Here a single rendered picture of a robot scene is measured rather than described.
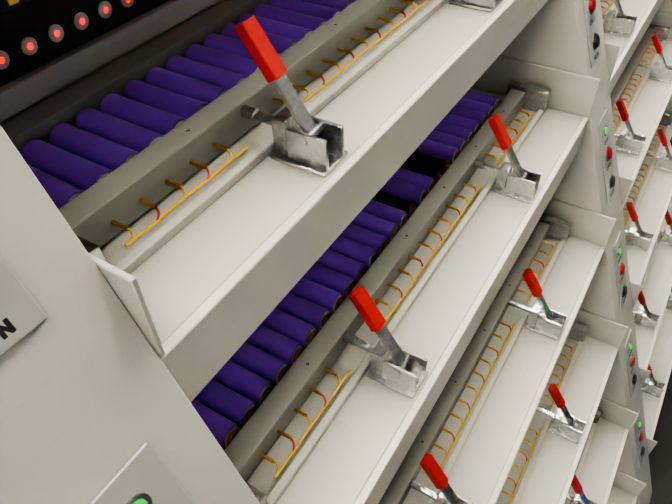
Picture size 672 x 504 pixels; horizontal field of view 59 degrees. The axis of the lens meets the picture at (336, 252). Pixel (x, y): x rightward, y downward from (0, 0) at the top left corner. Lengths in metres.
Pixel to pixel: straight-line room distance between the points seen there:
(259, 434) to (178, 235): 0.16
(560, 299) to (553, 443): 0.21
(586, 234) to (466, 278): 0.37
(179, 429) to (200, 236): 0.10
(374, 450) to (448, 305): 0.15
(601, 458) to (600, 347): 0.21
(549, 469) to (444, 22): 0.59
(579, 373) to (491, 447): 0.34
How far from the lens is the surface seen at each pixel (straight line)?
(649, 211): 1.30
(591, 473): 1.12
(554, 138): 0.75
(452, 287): 0.55
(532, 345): 0.76
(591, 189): 0.86
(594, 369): 1.00
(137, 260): 0.32
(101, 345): 0.26
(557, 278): 0.84
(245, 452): 0.43
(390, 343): 0.45
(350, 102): 0.43
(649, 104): 1.25
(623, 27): 1.02
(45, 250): 0.25
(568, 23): 0.77
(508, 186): 0.65
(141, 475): 0.29
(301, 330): 0.49
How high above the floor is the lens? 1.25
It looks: 31 degrees down
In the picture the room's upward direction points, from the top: 23 degrees counter-clockwise
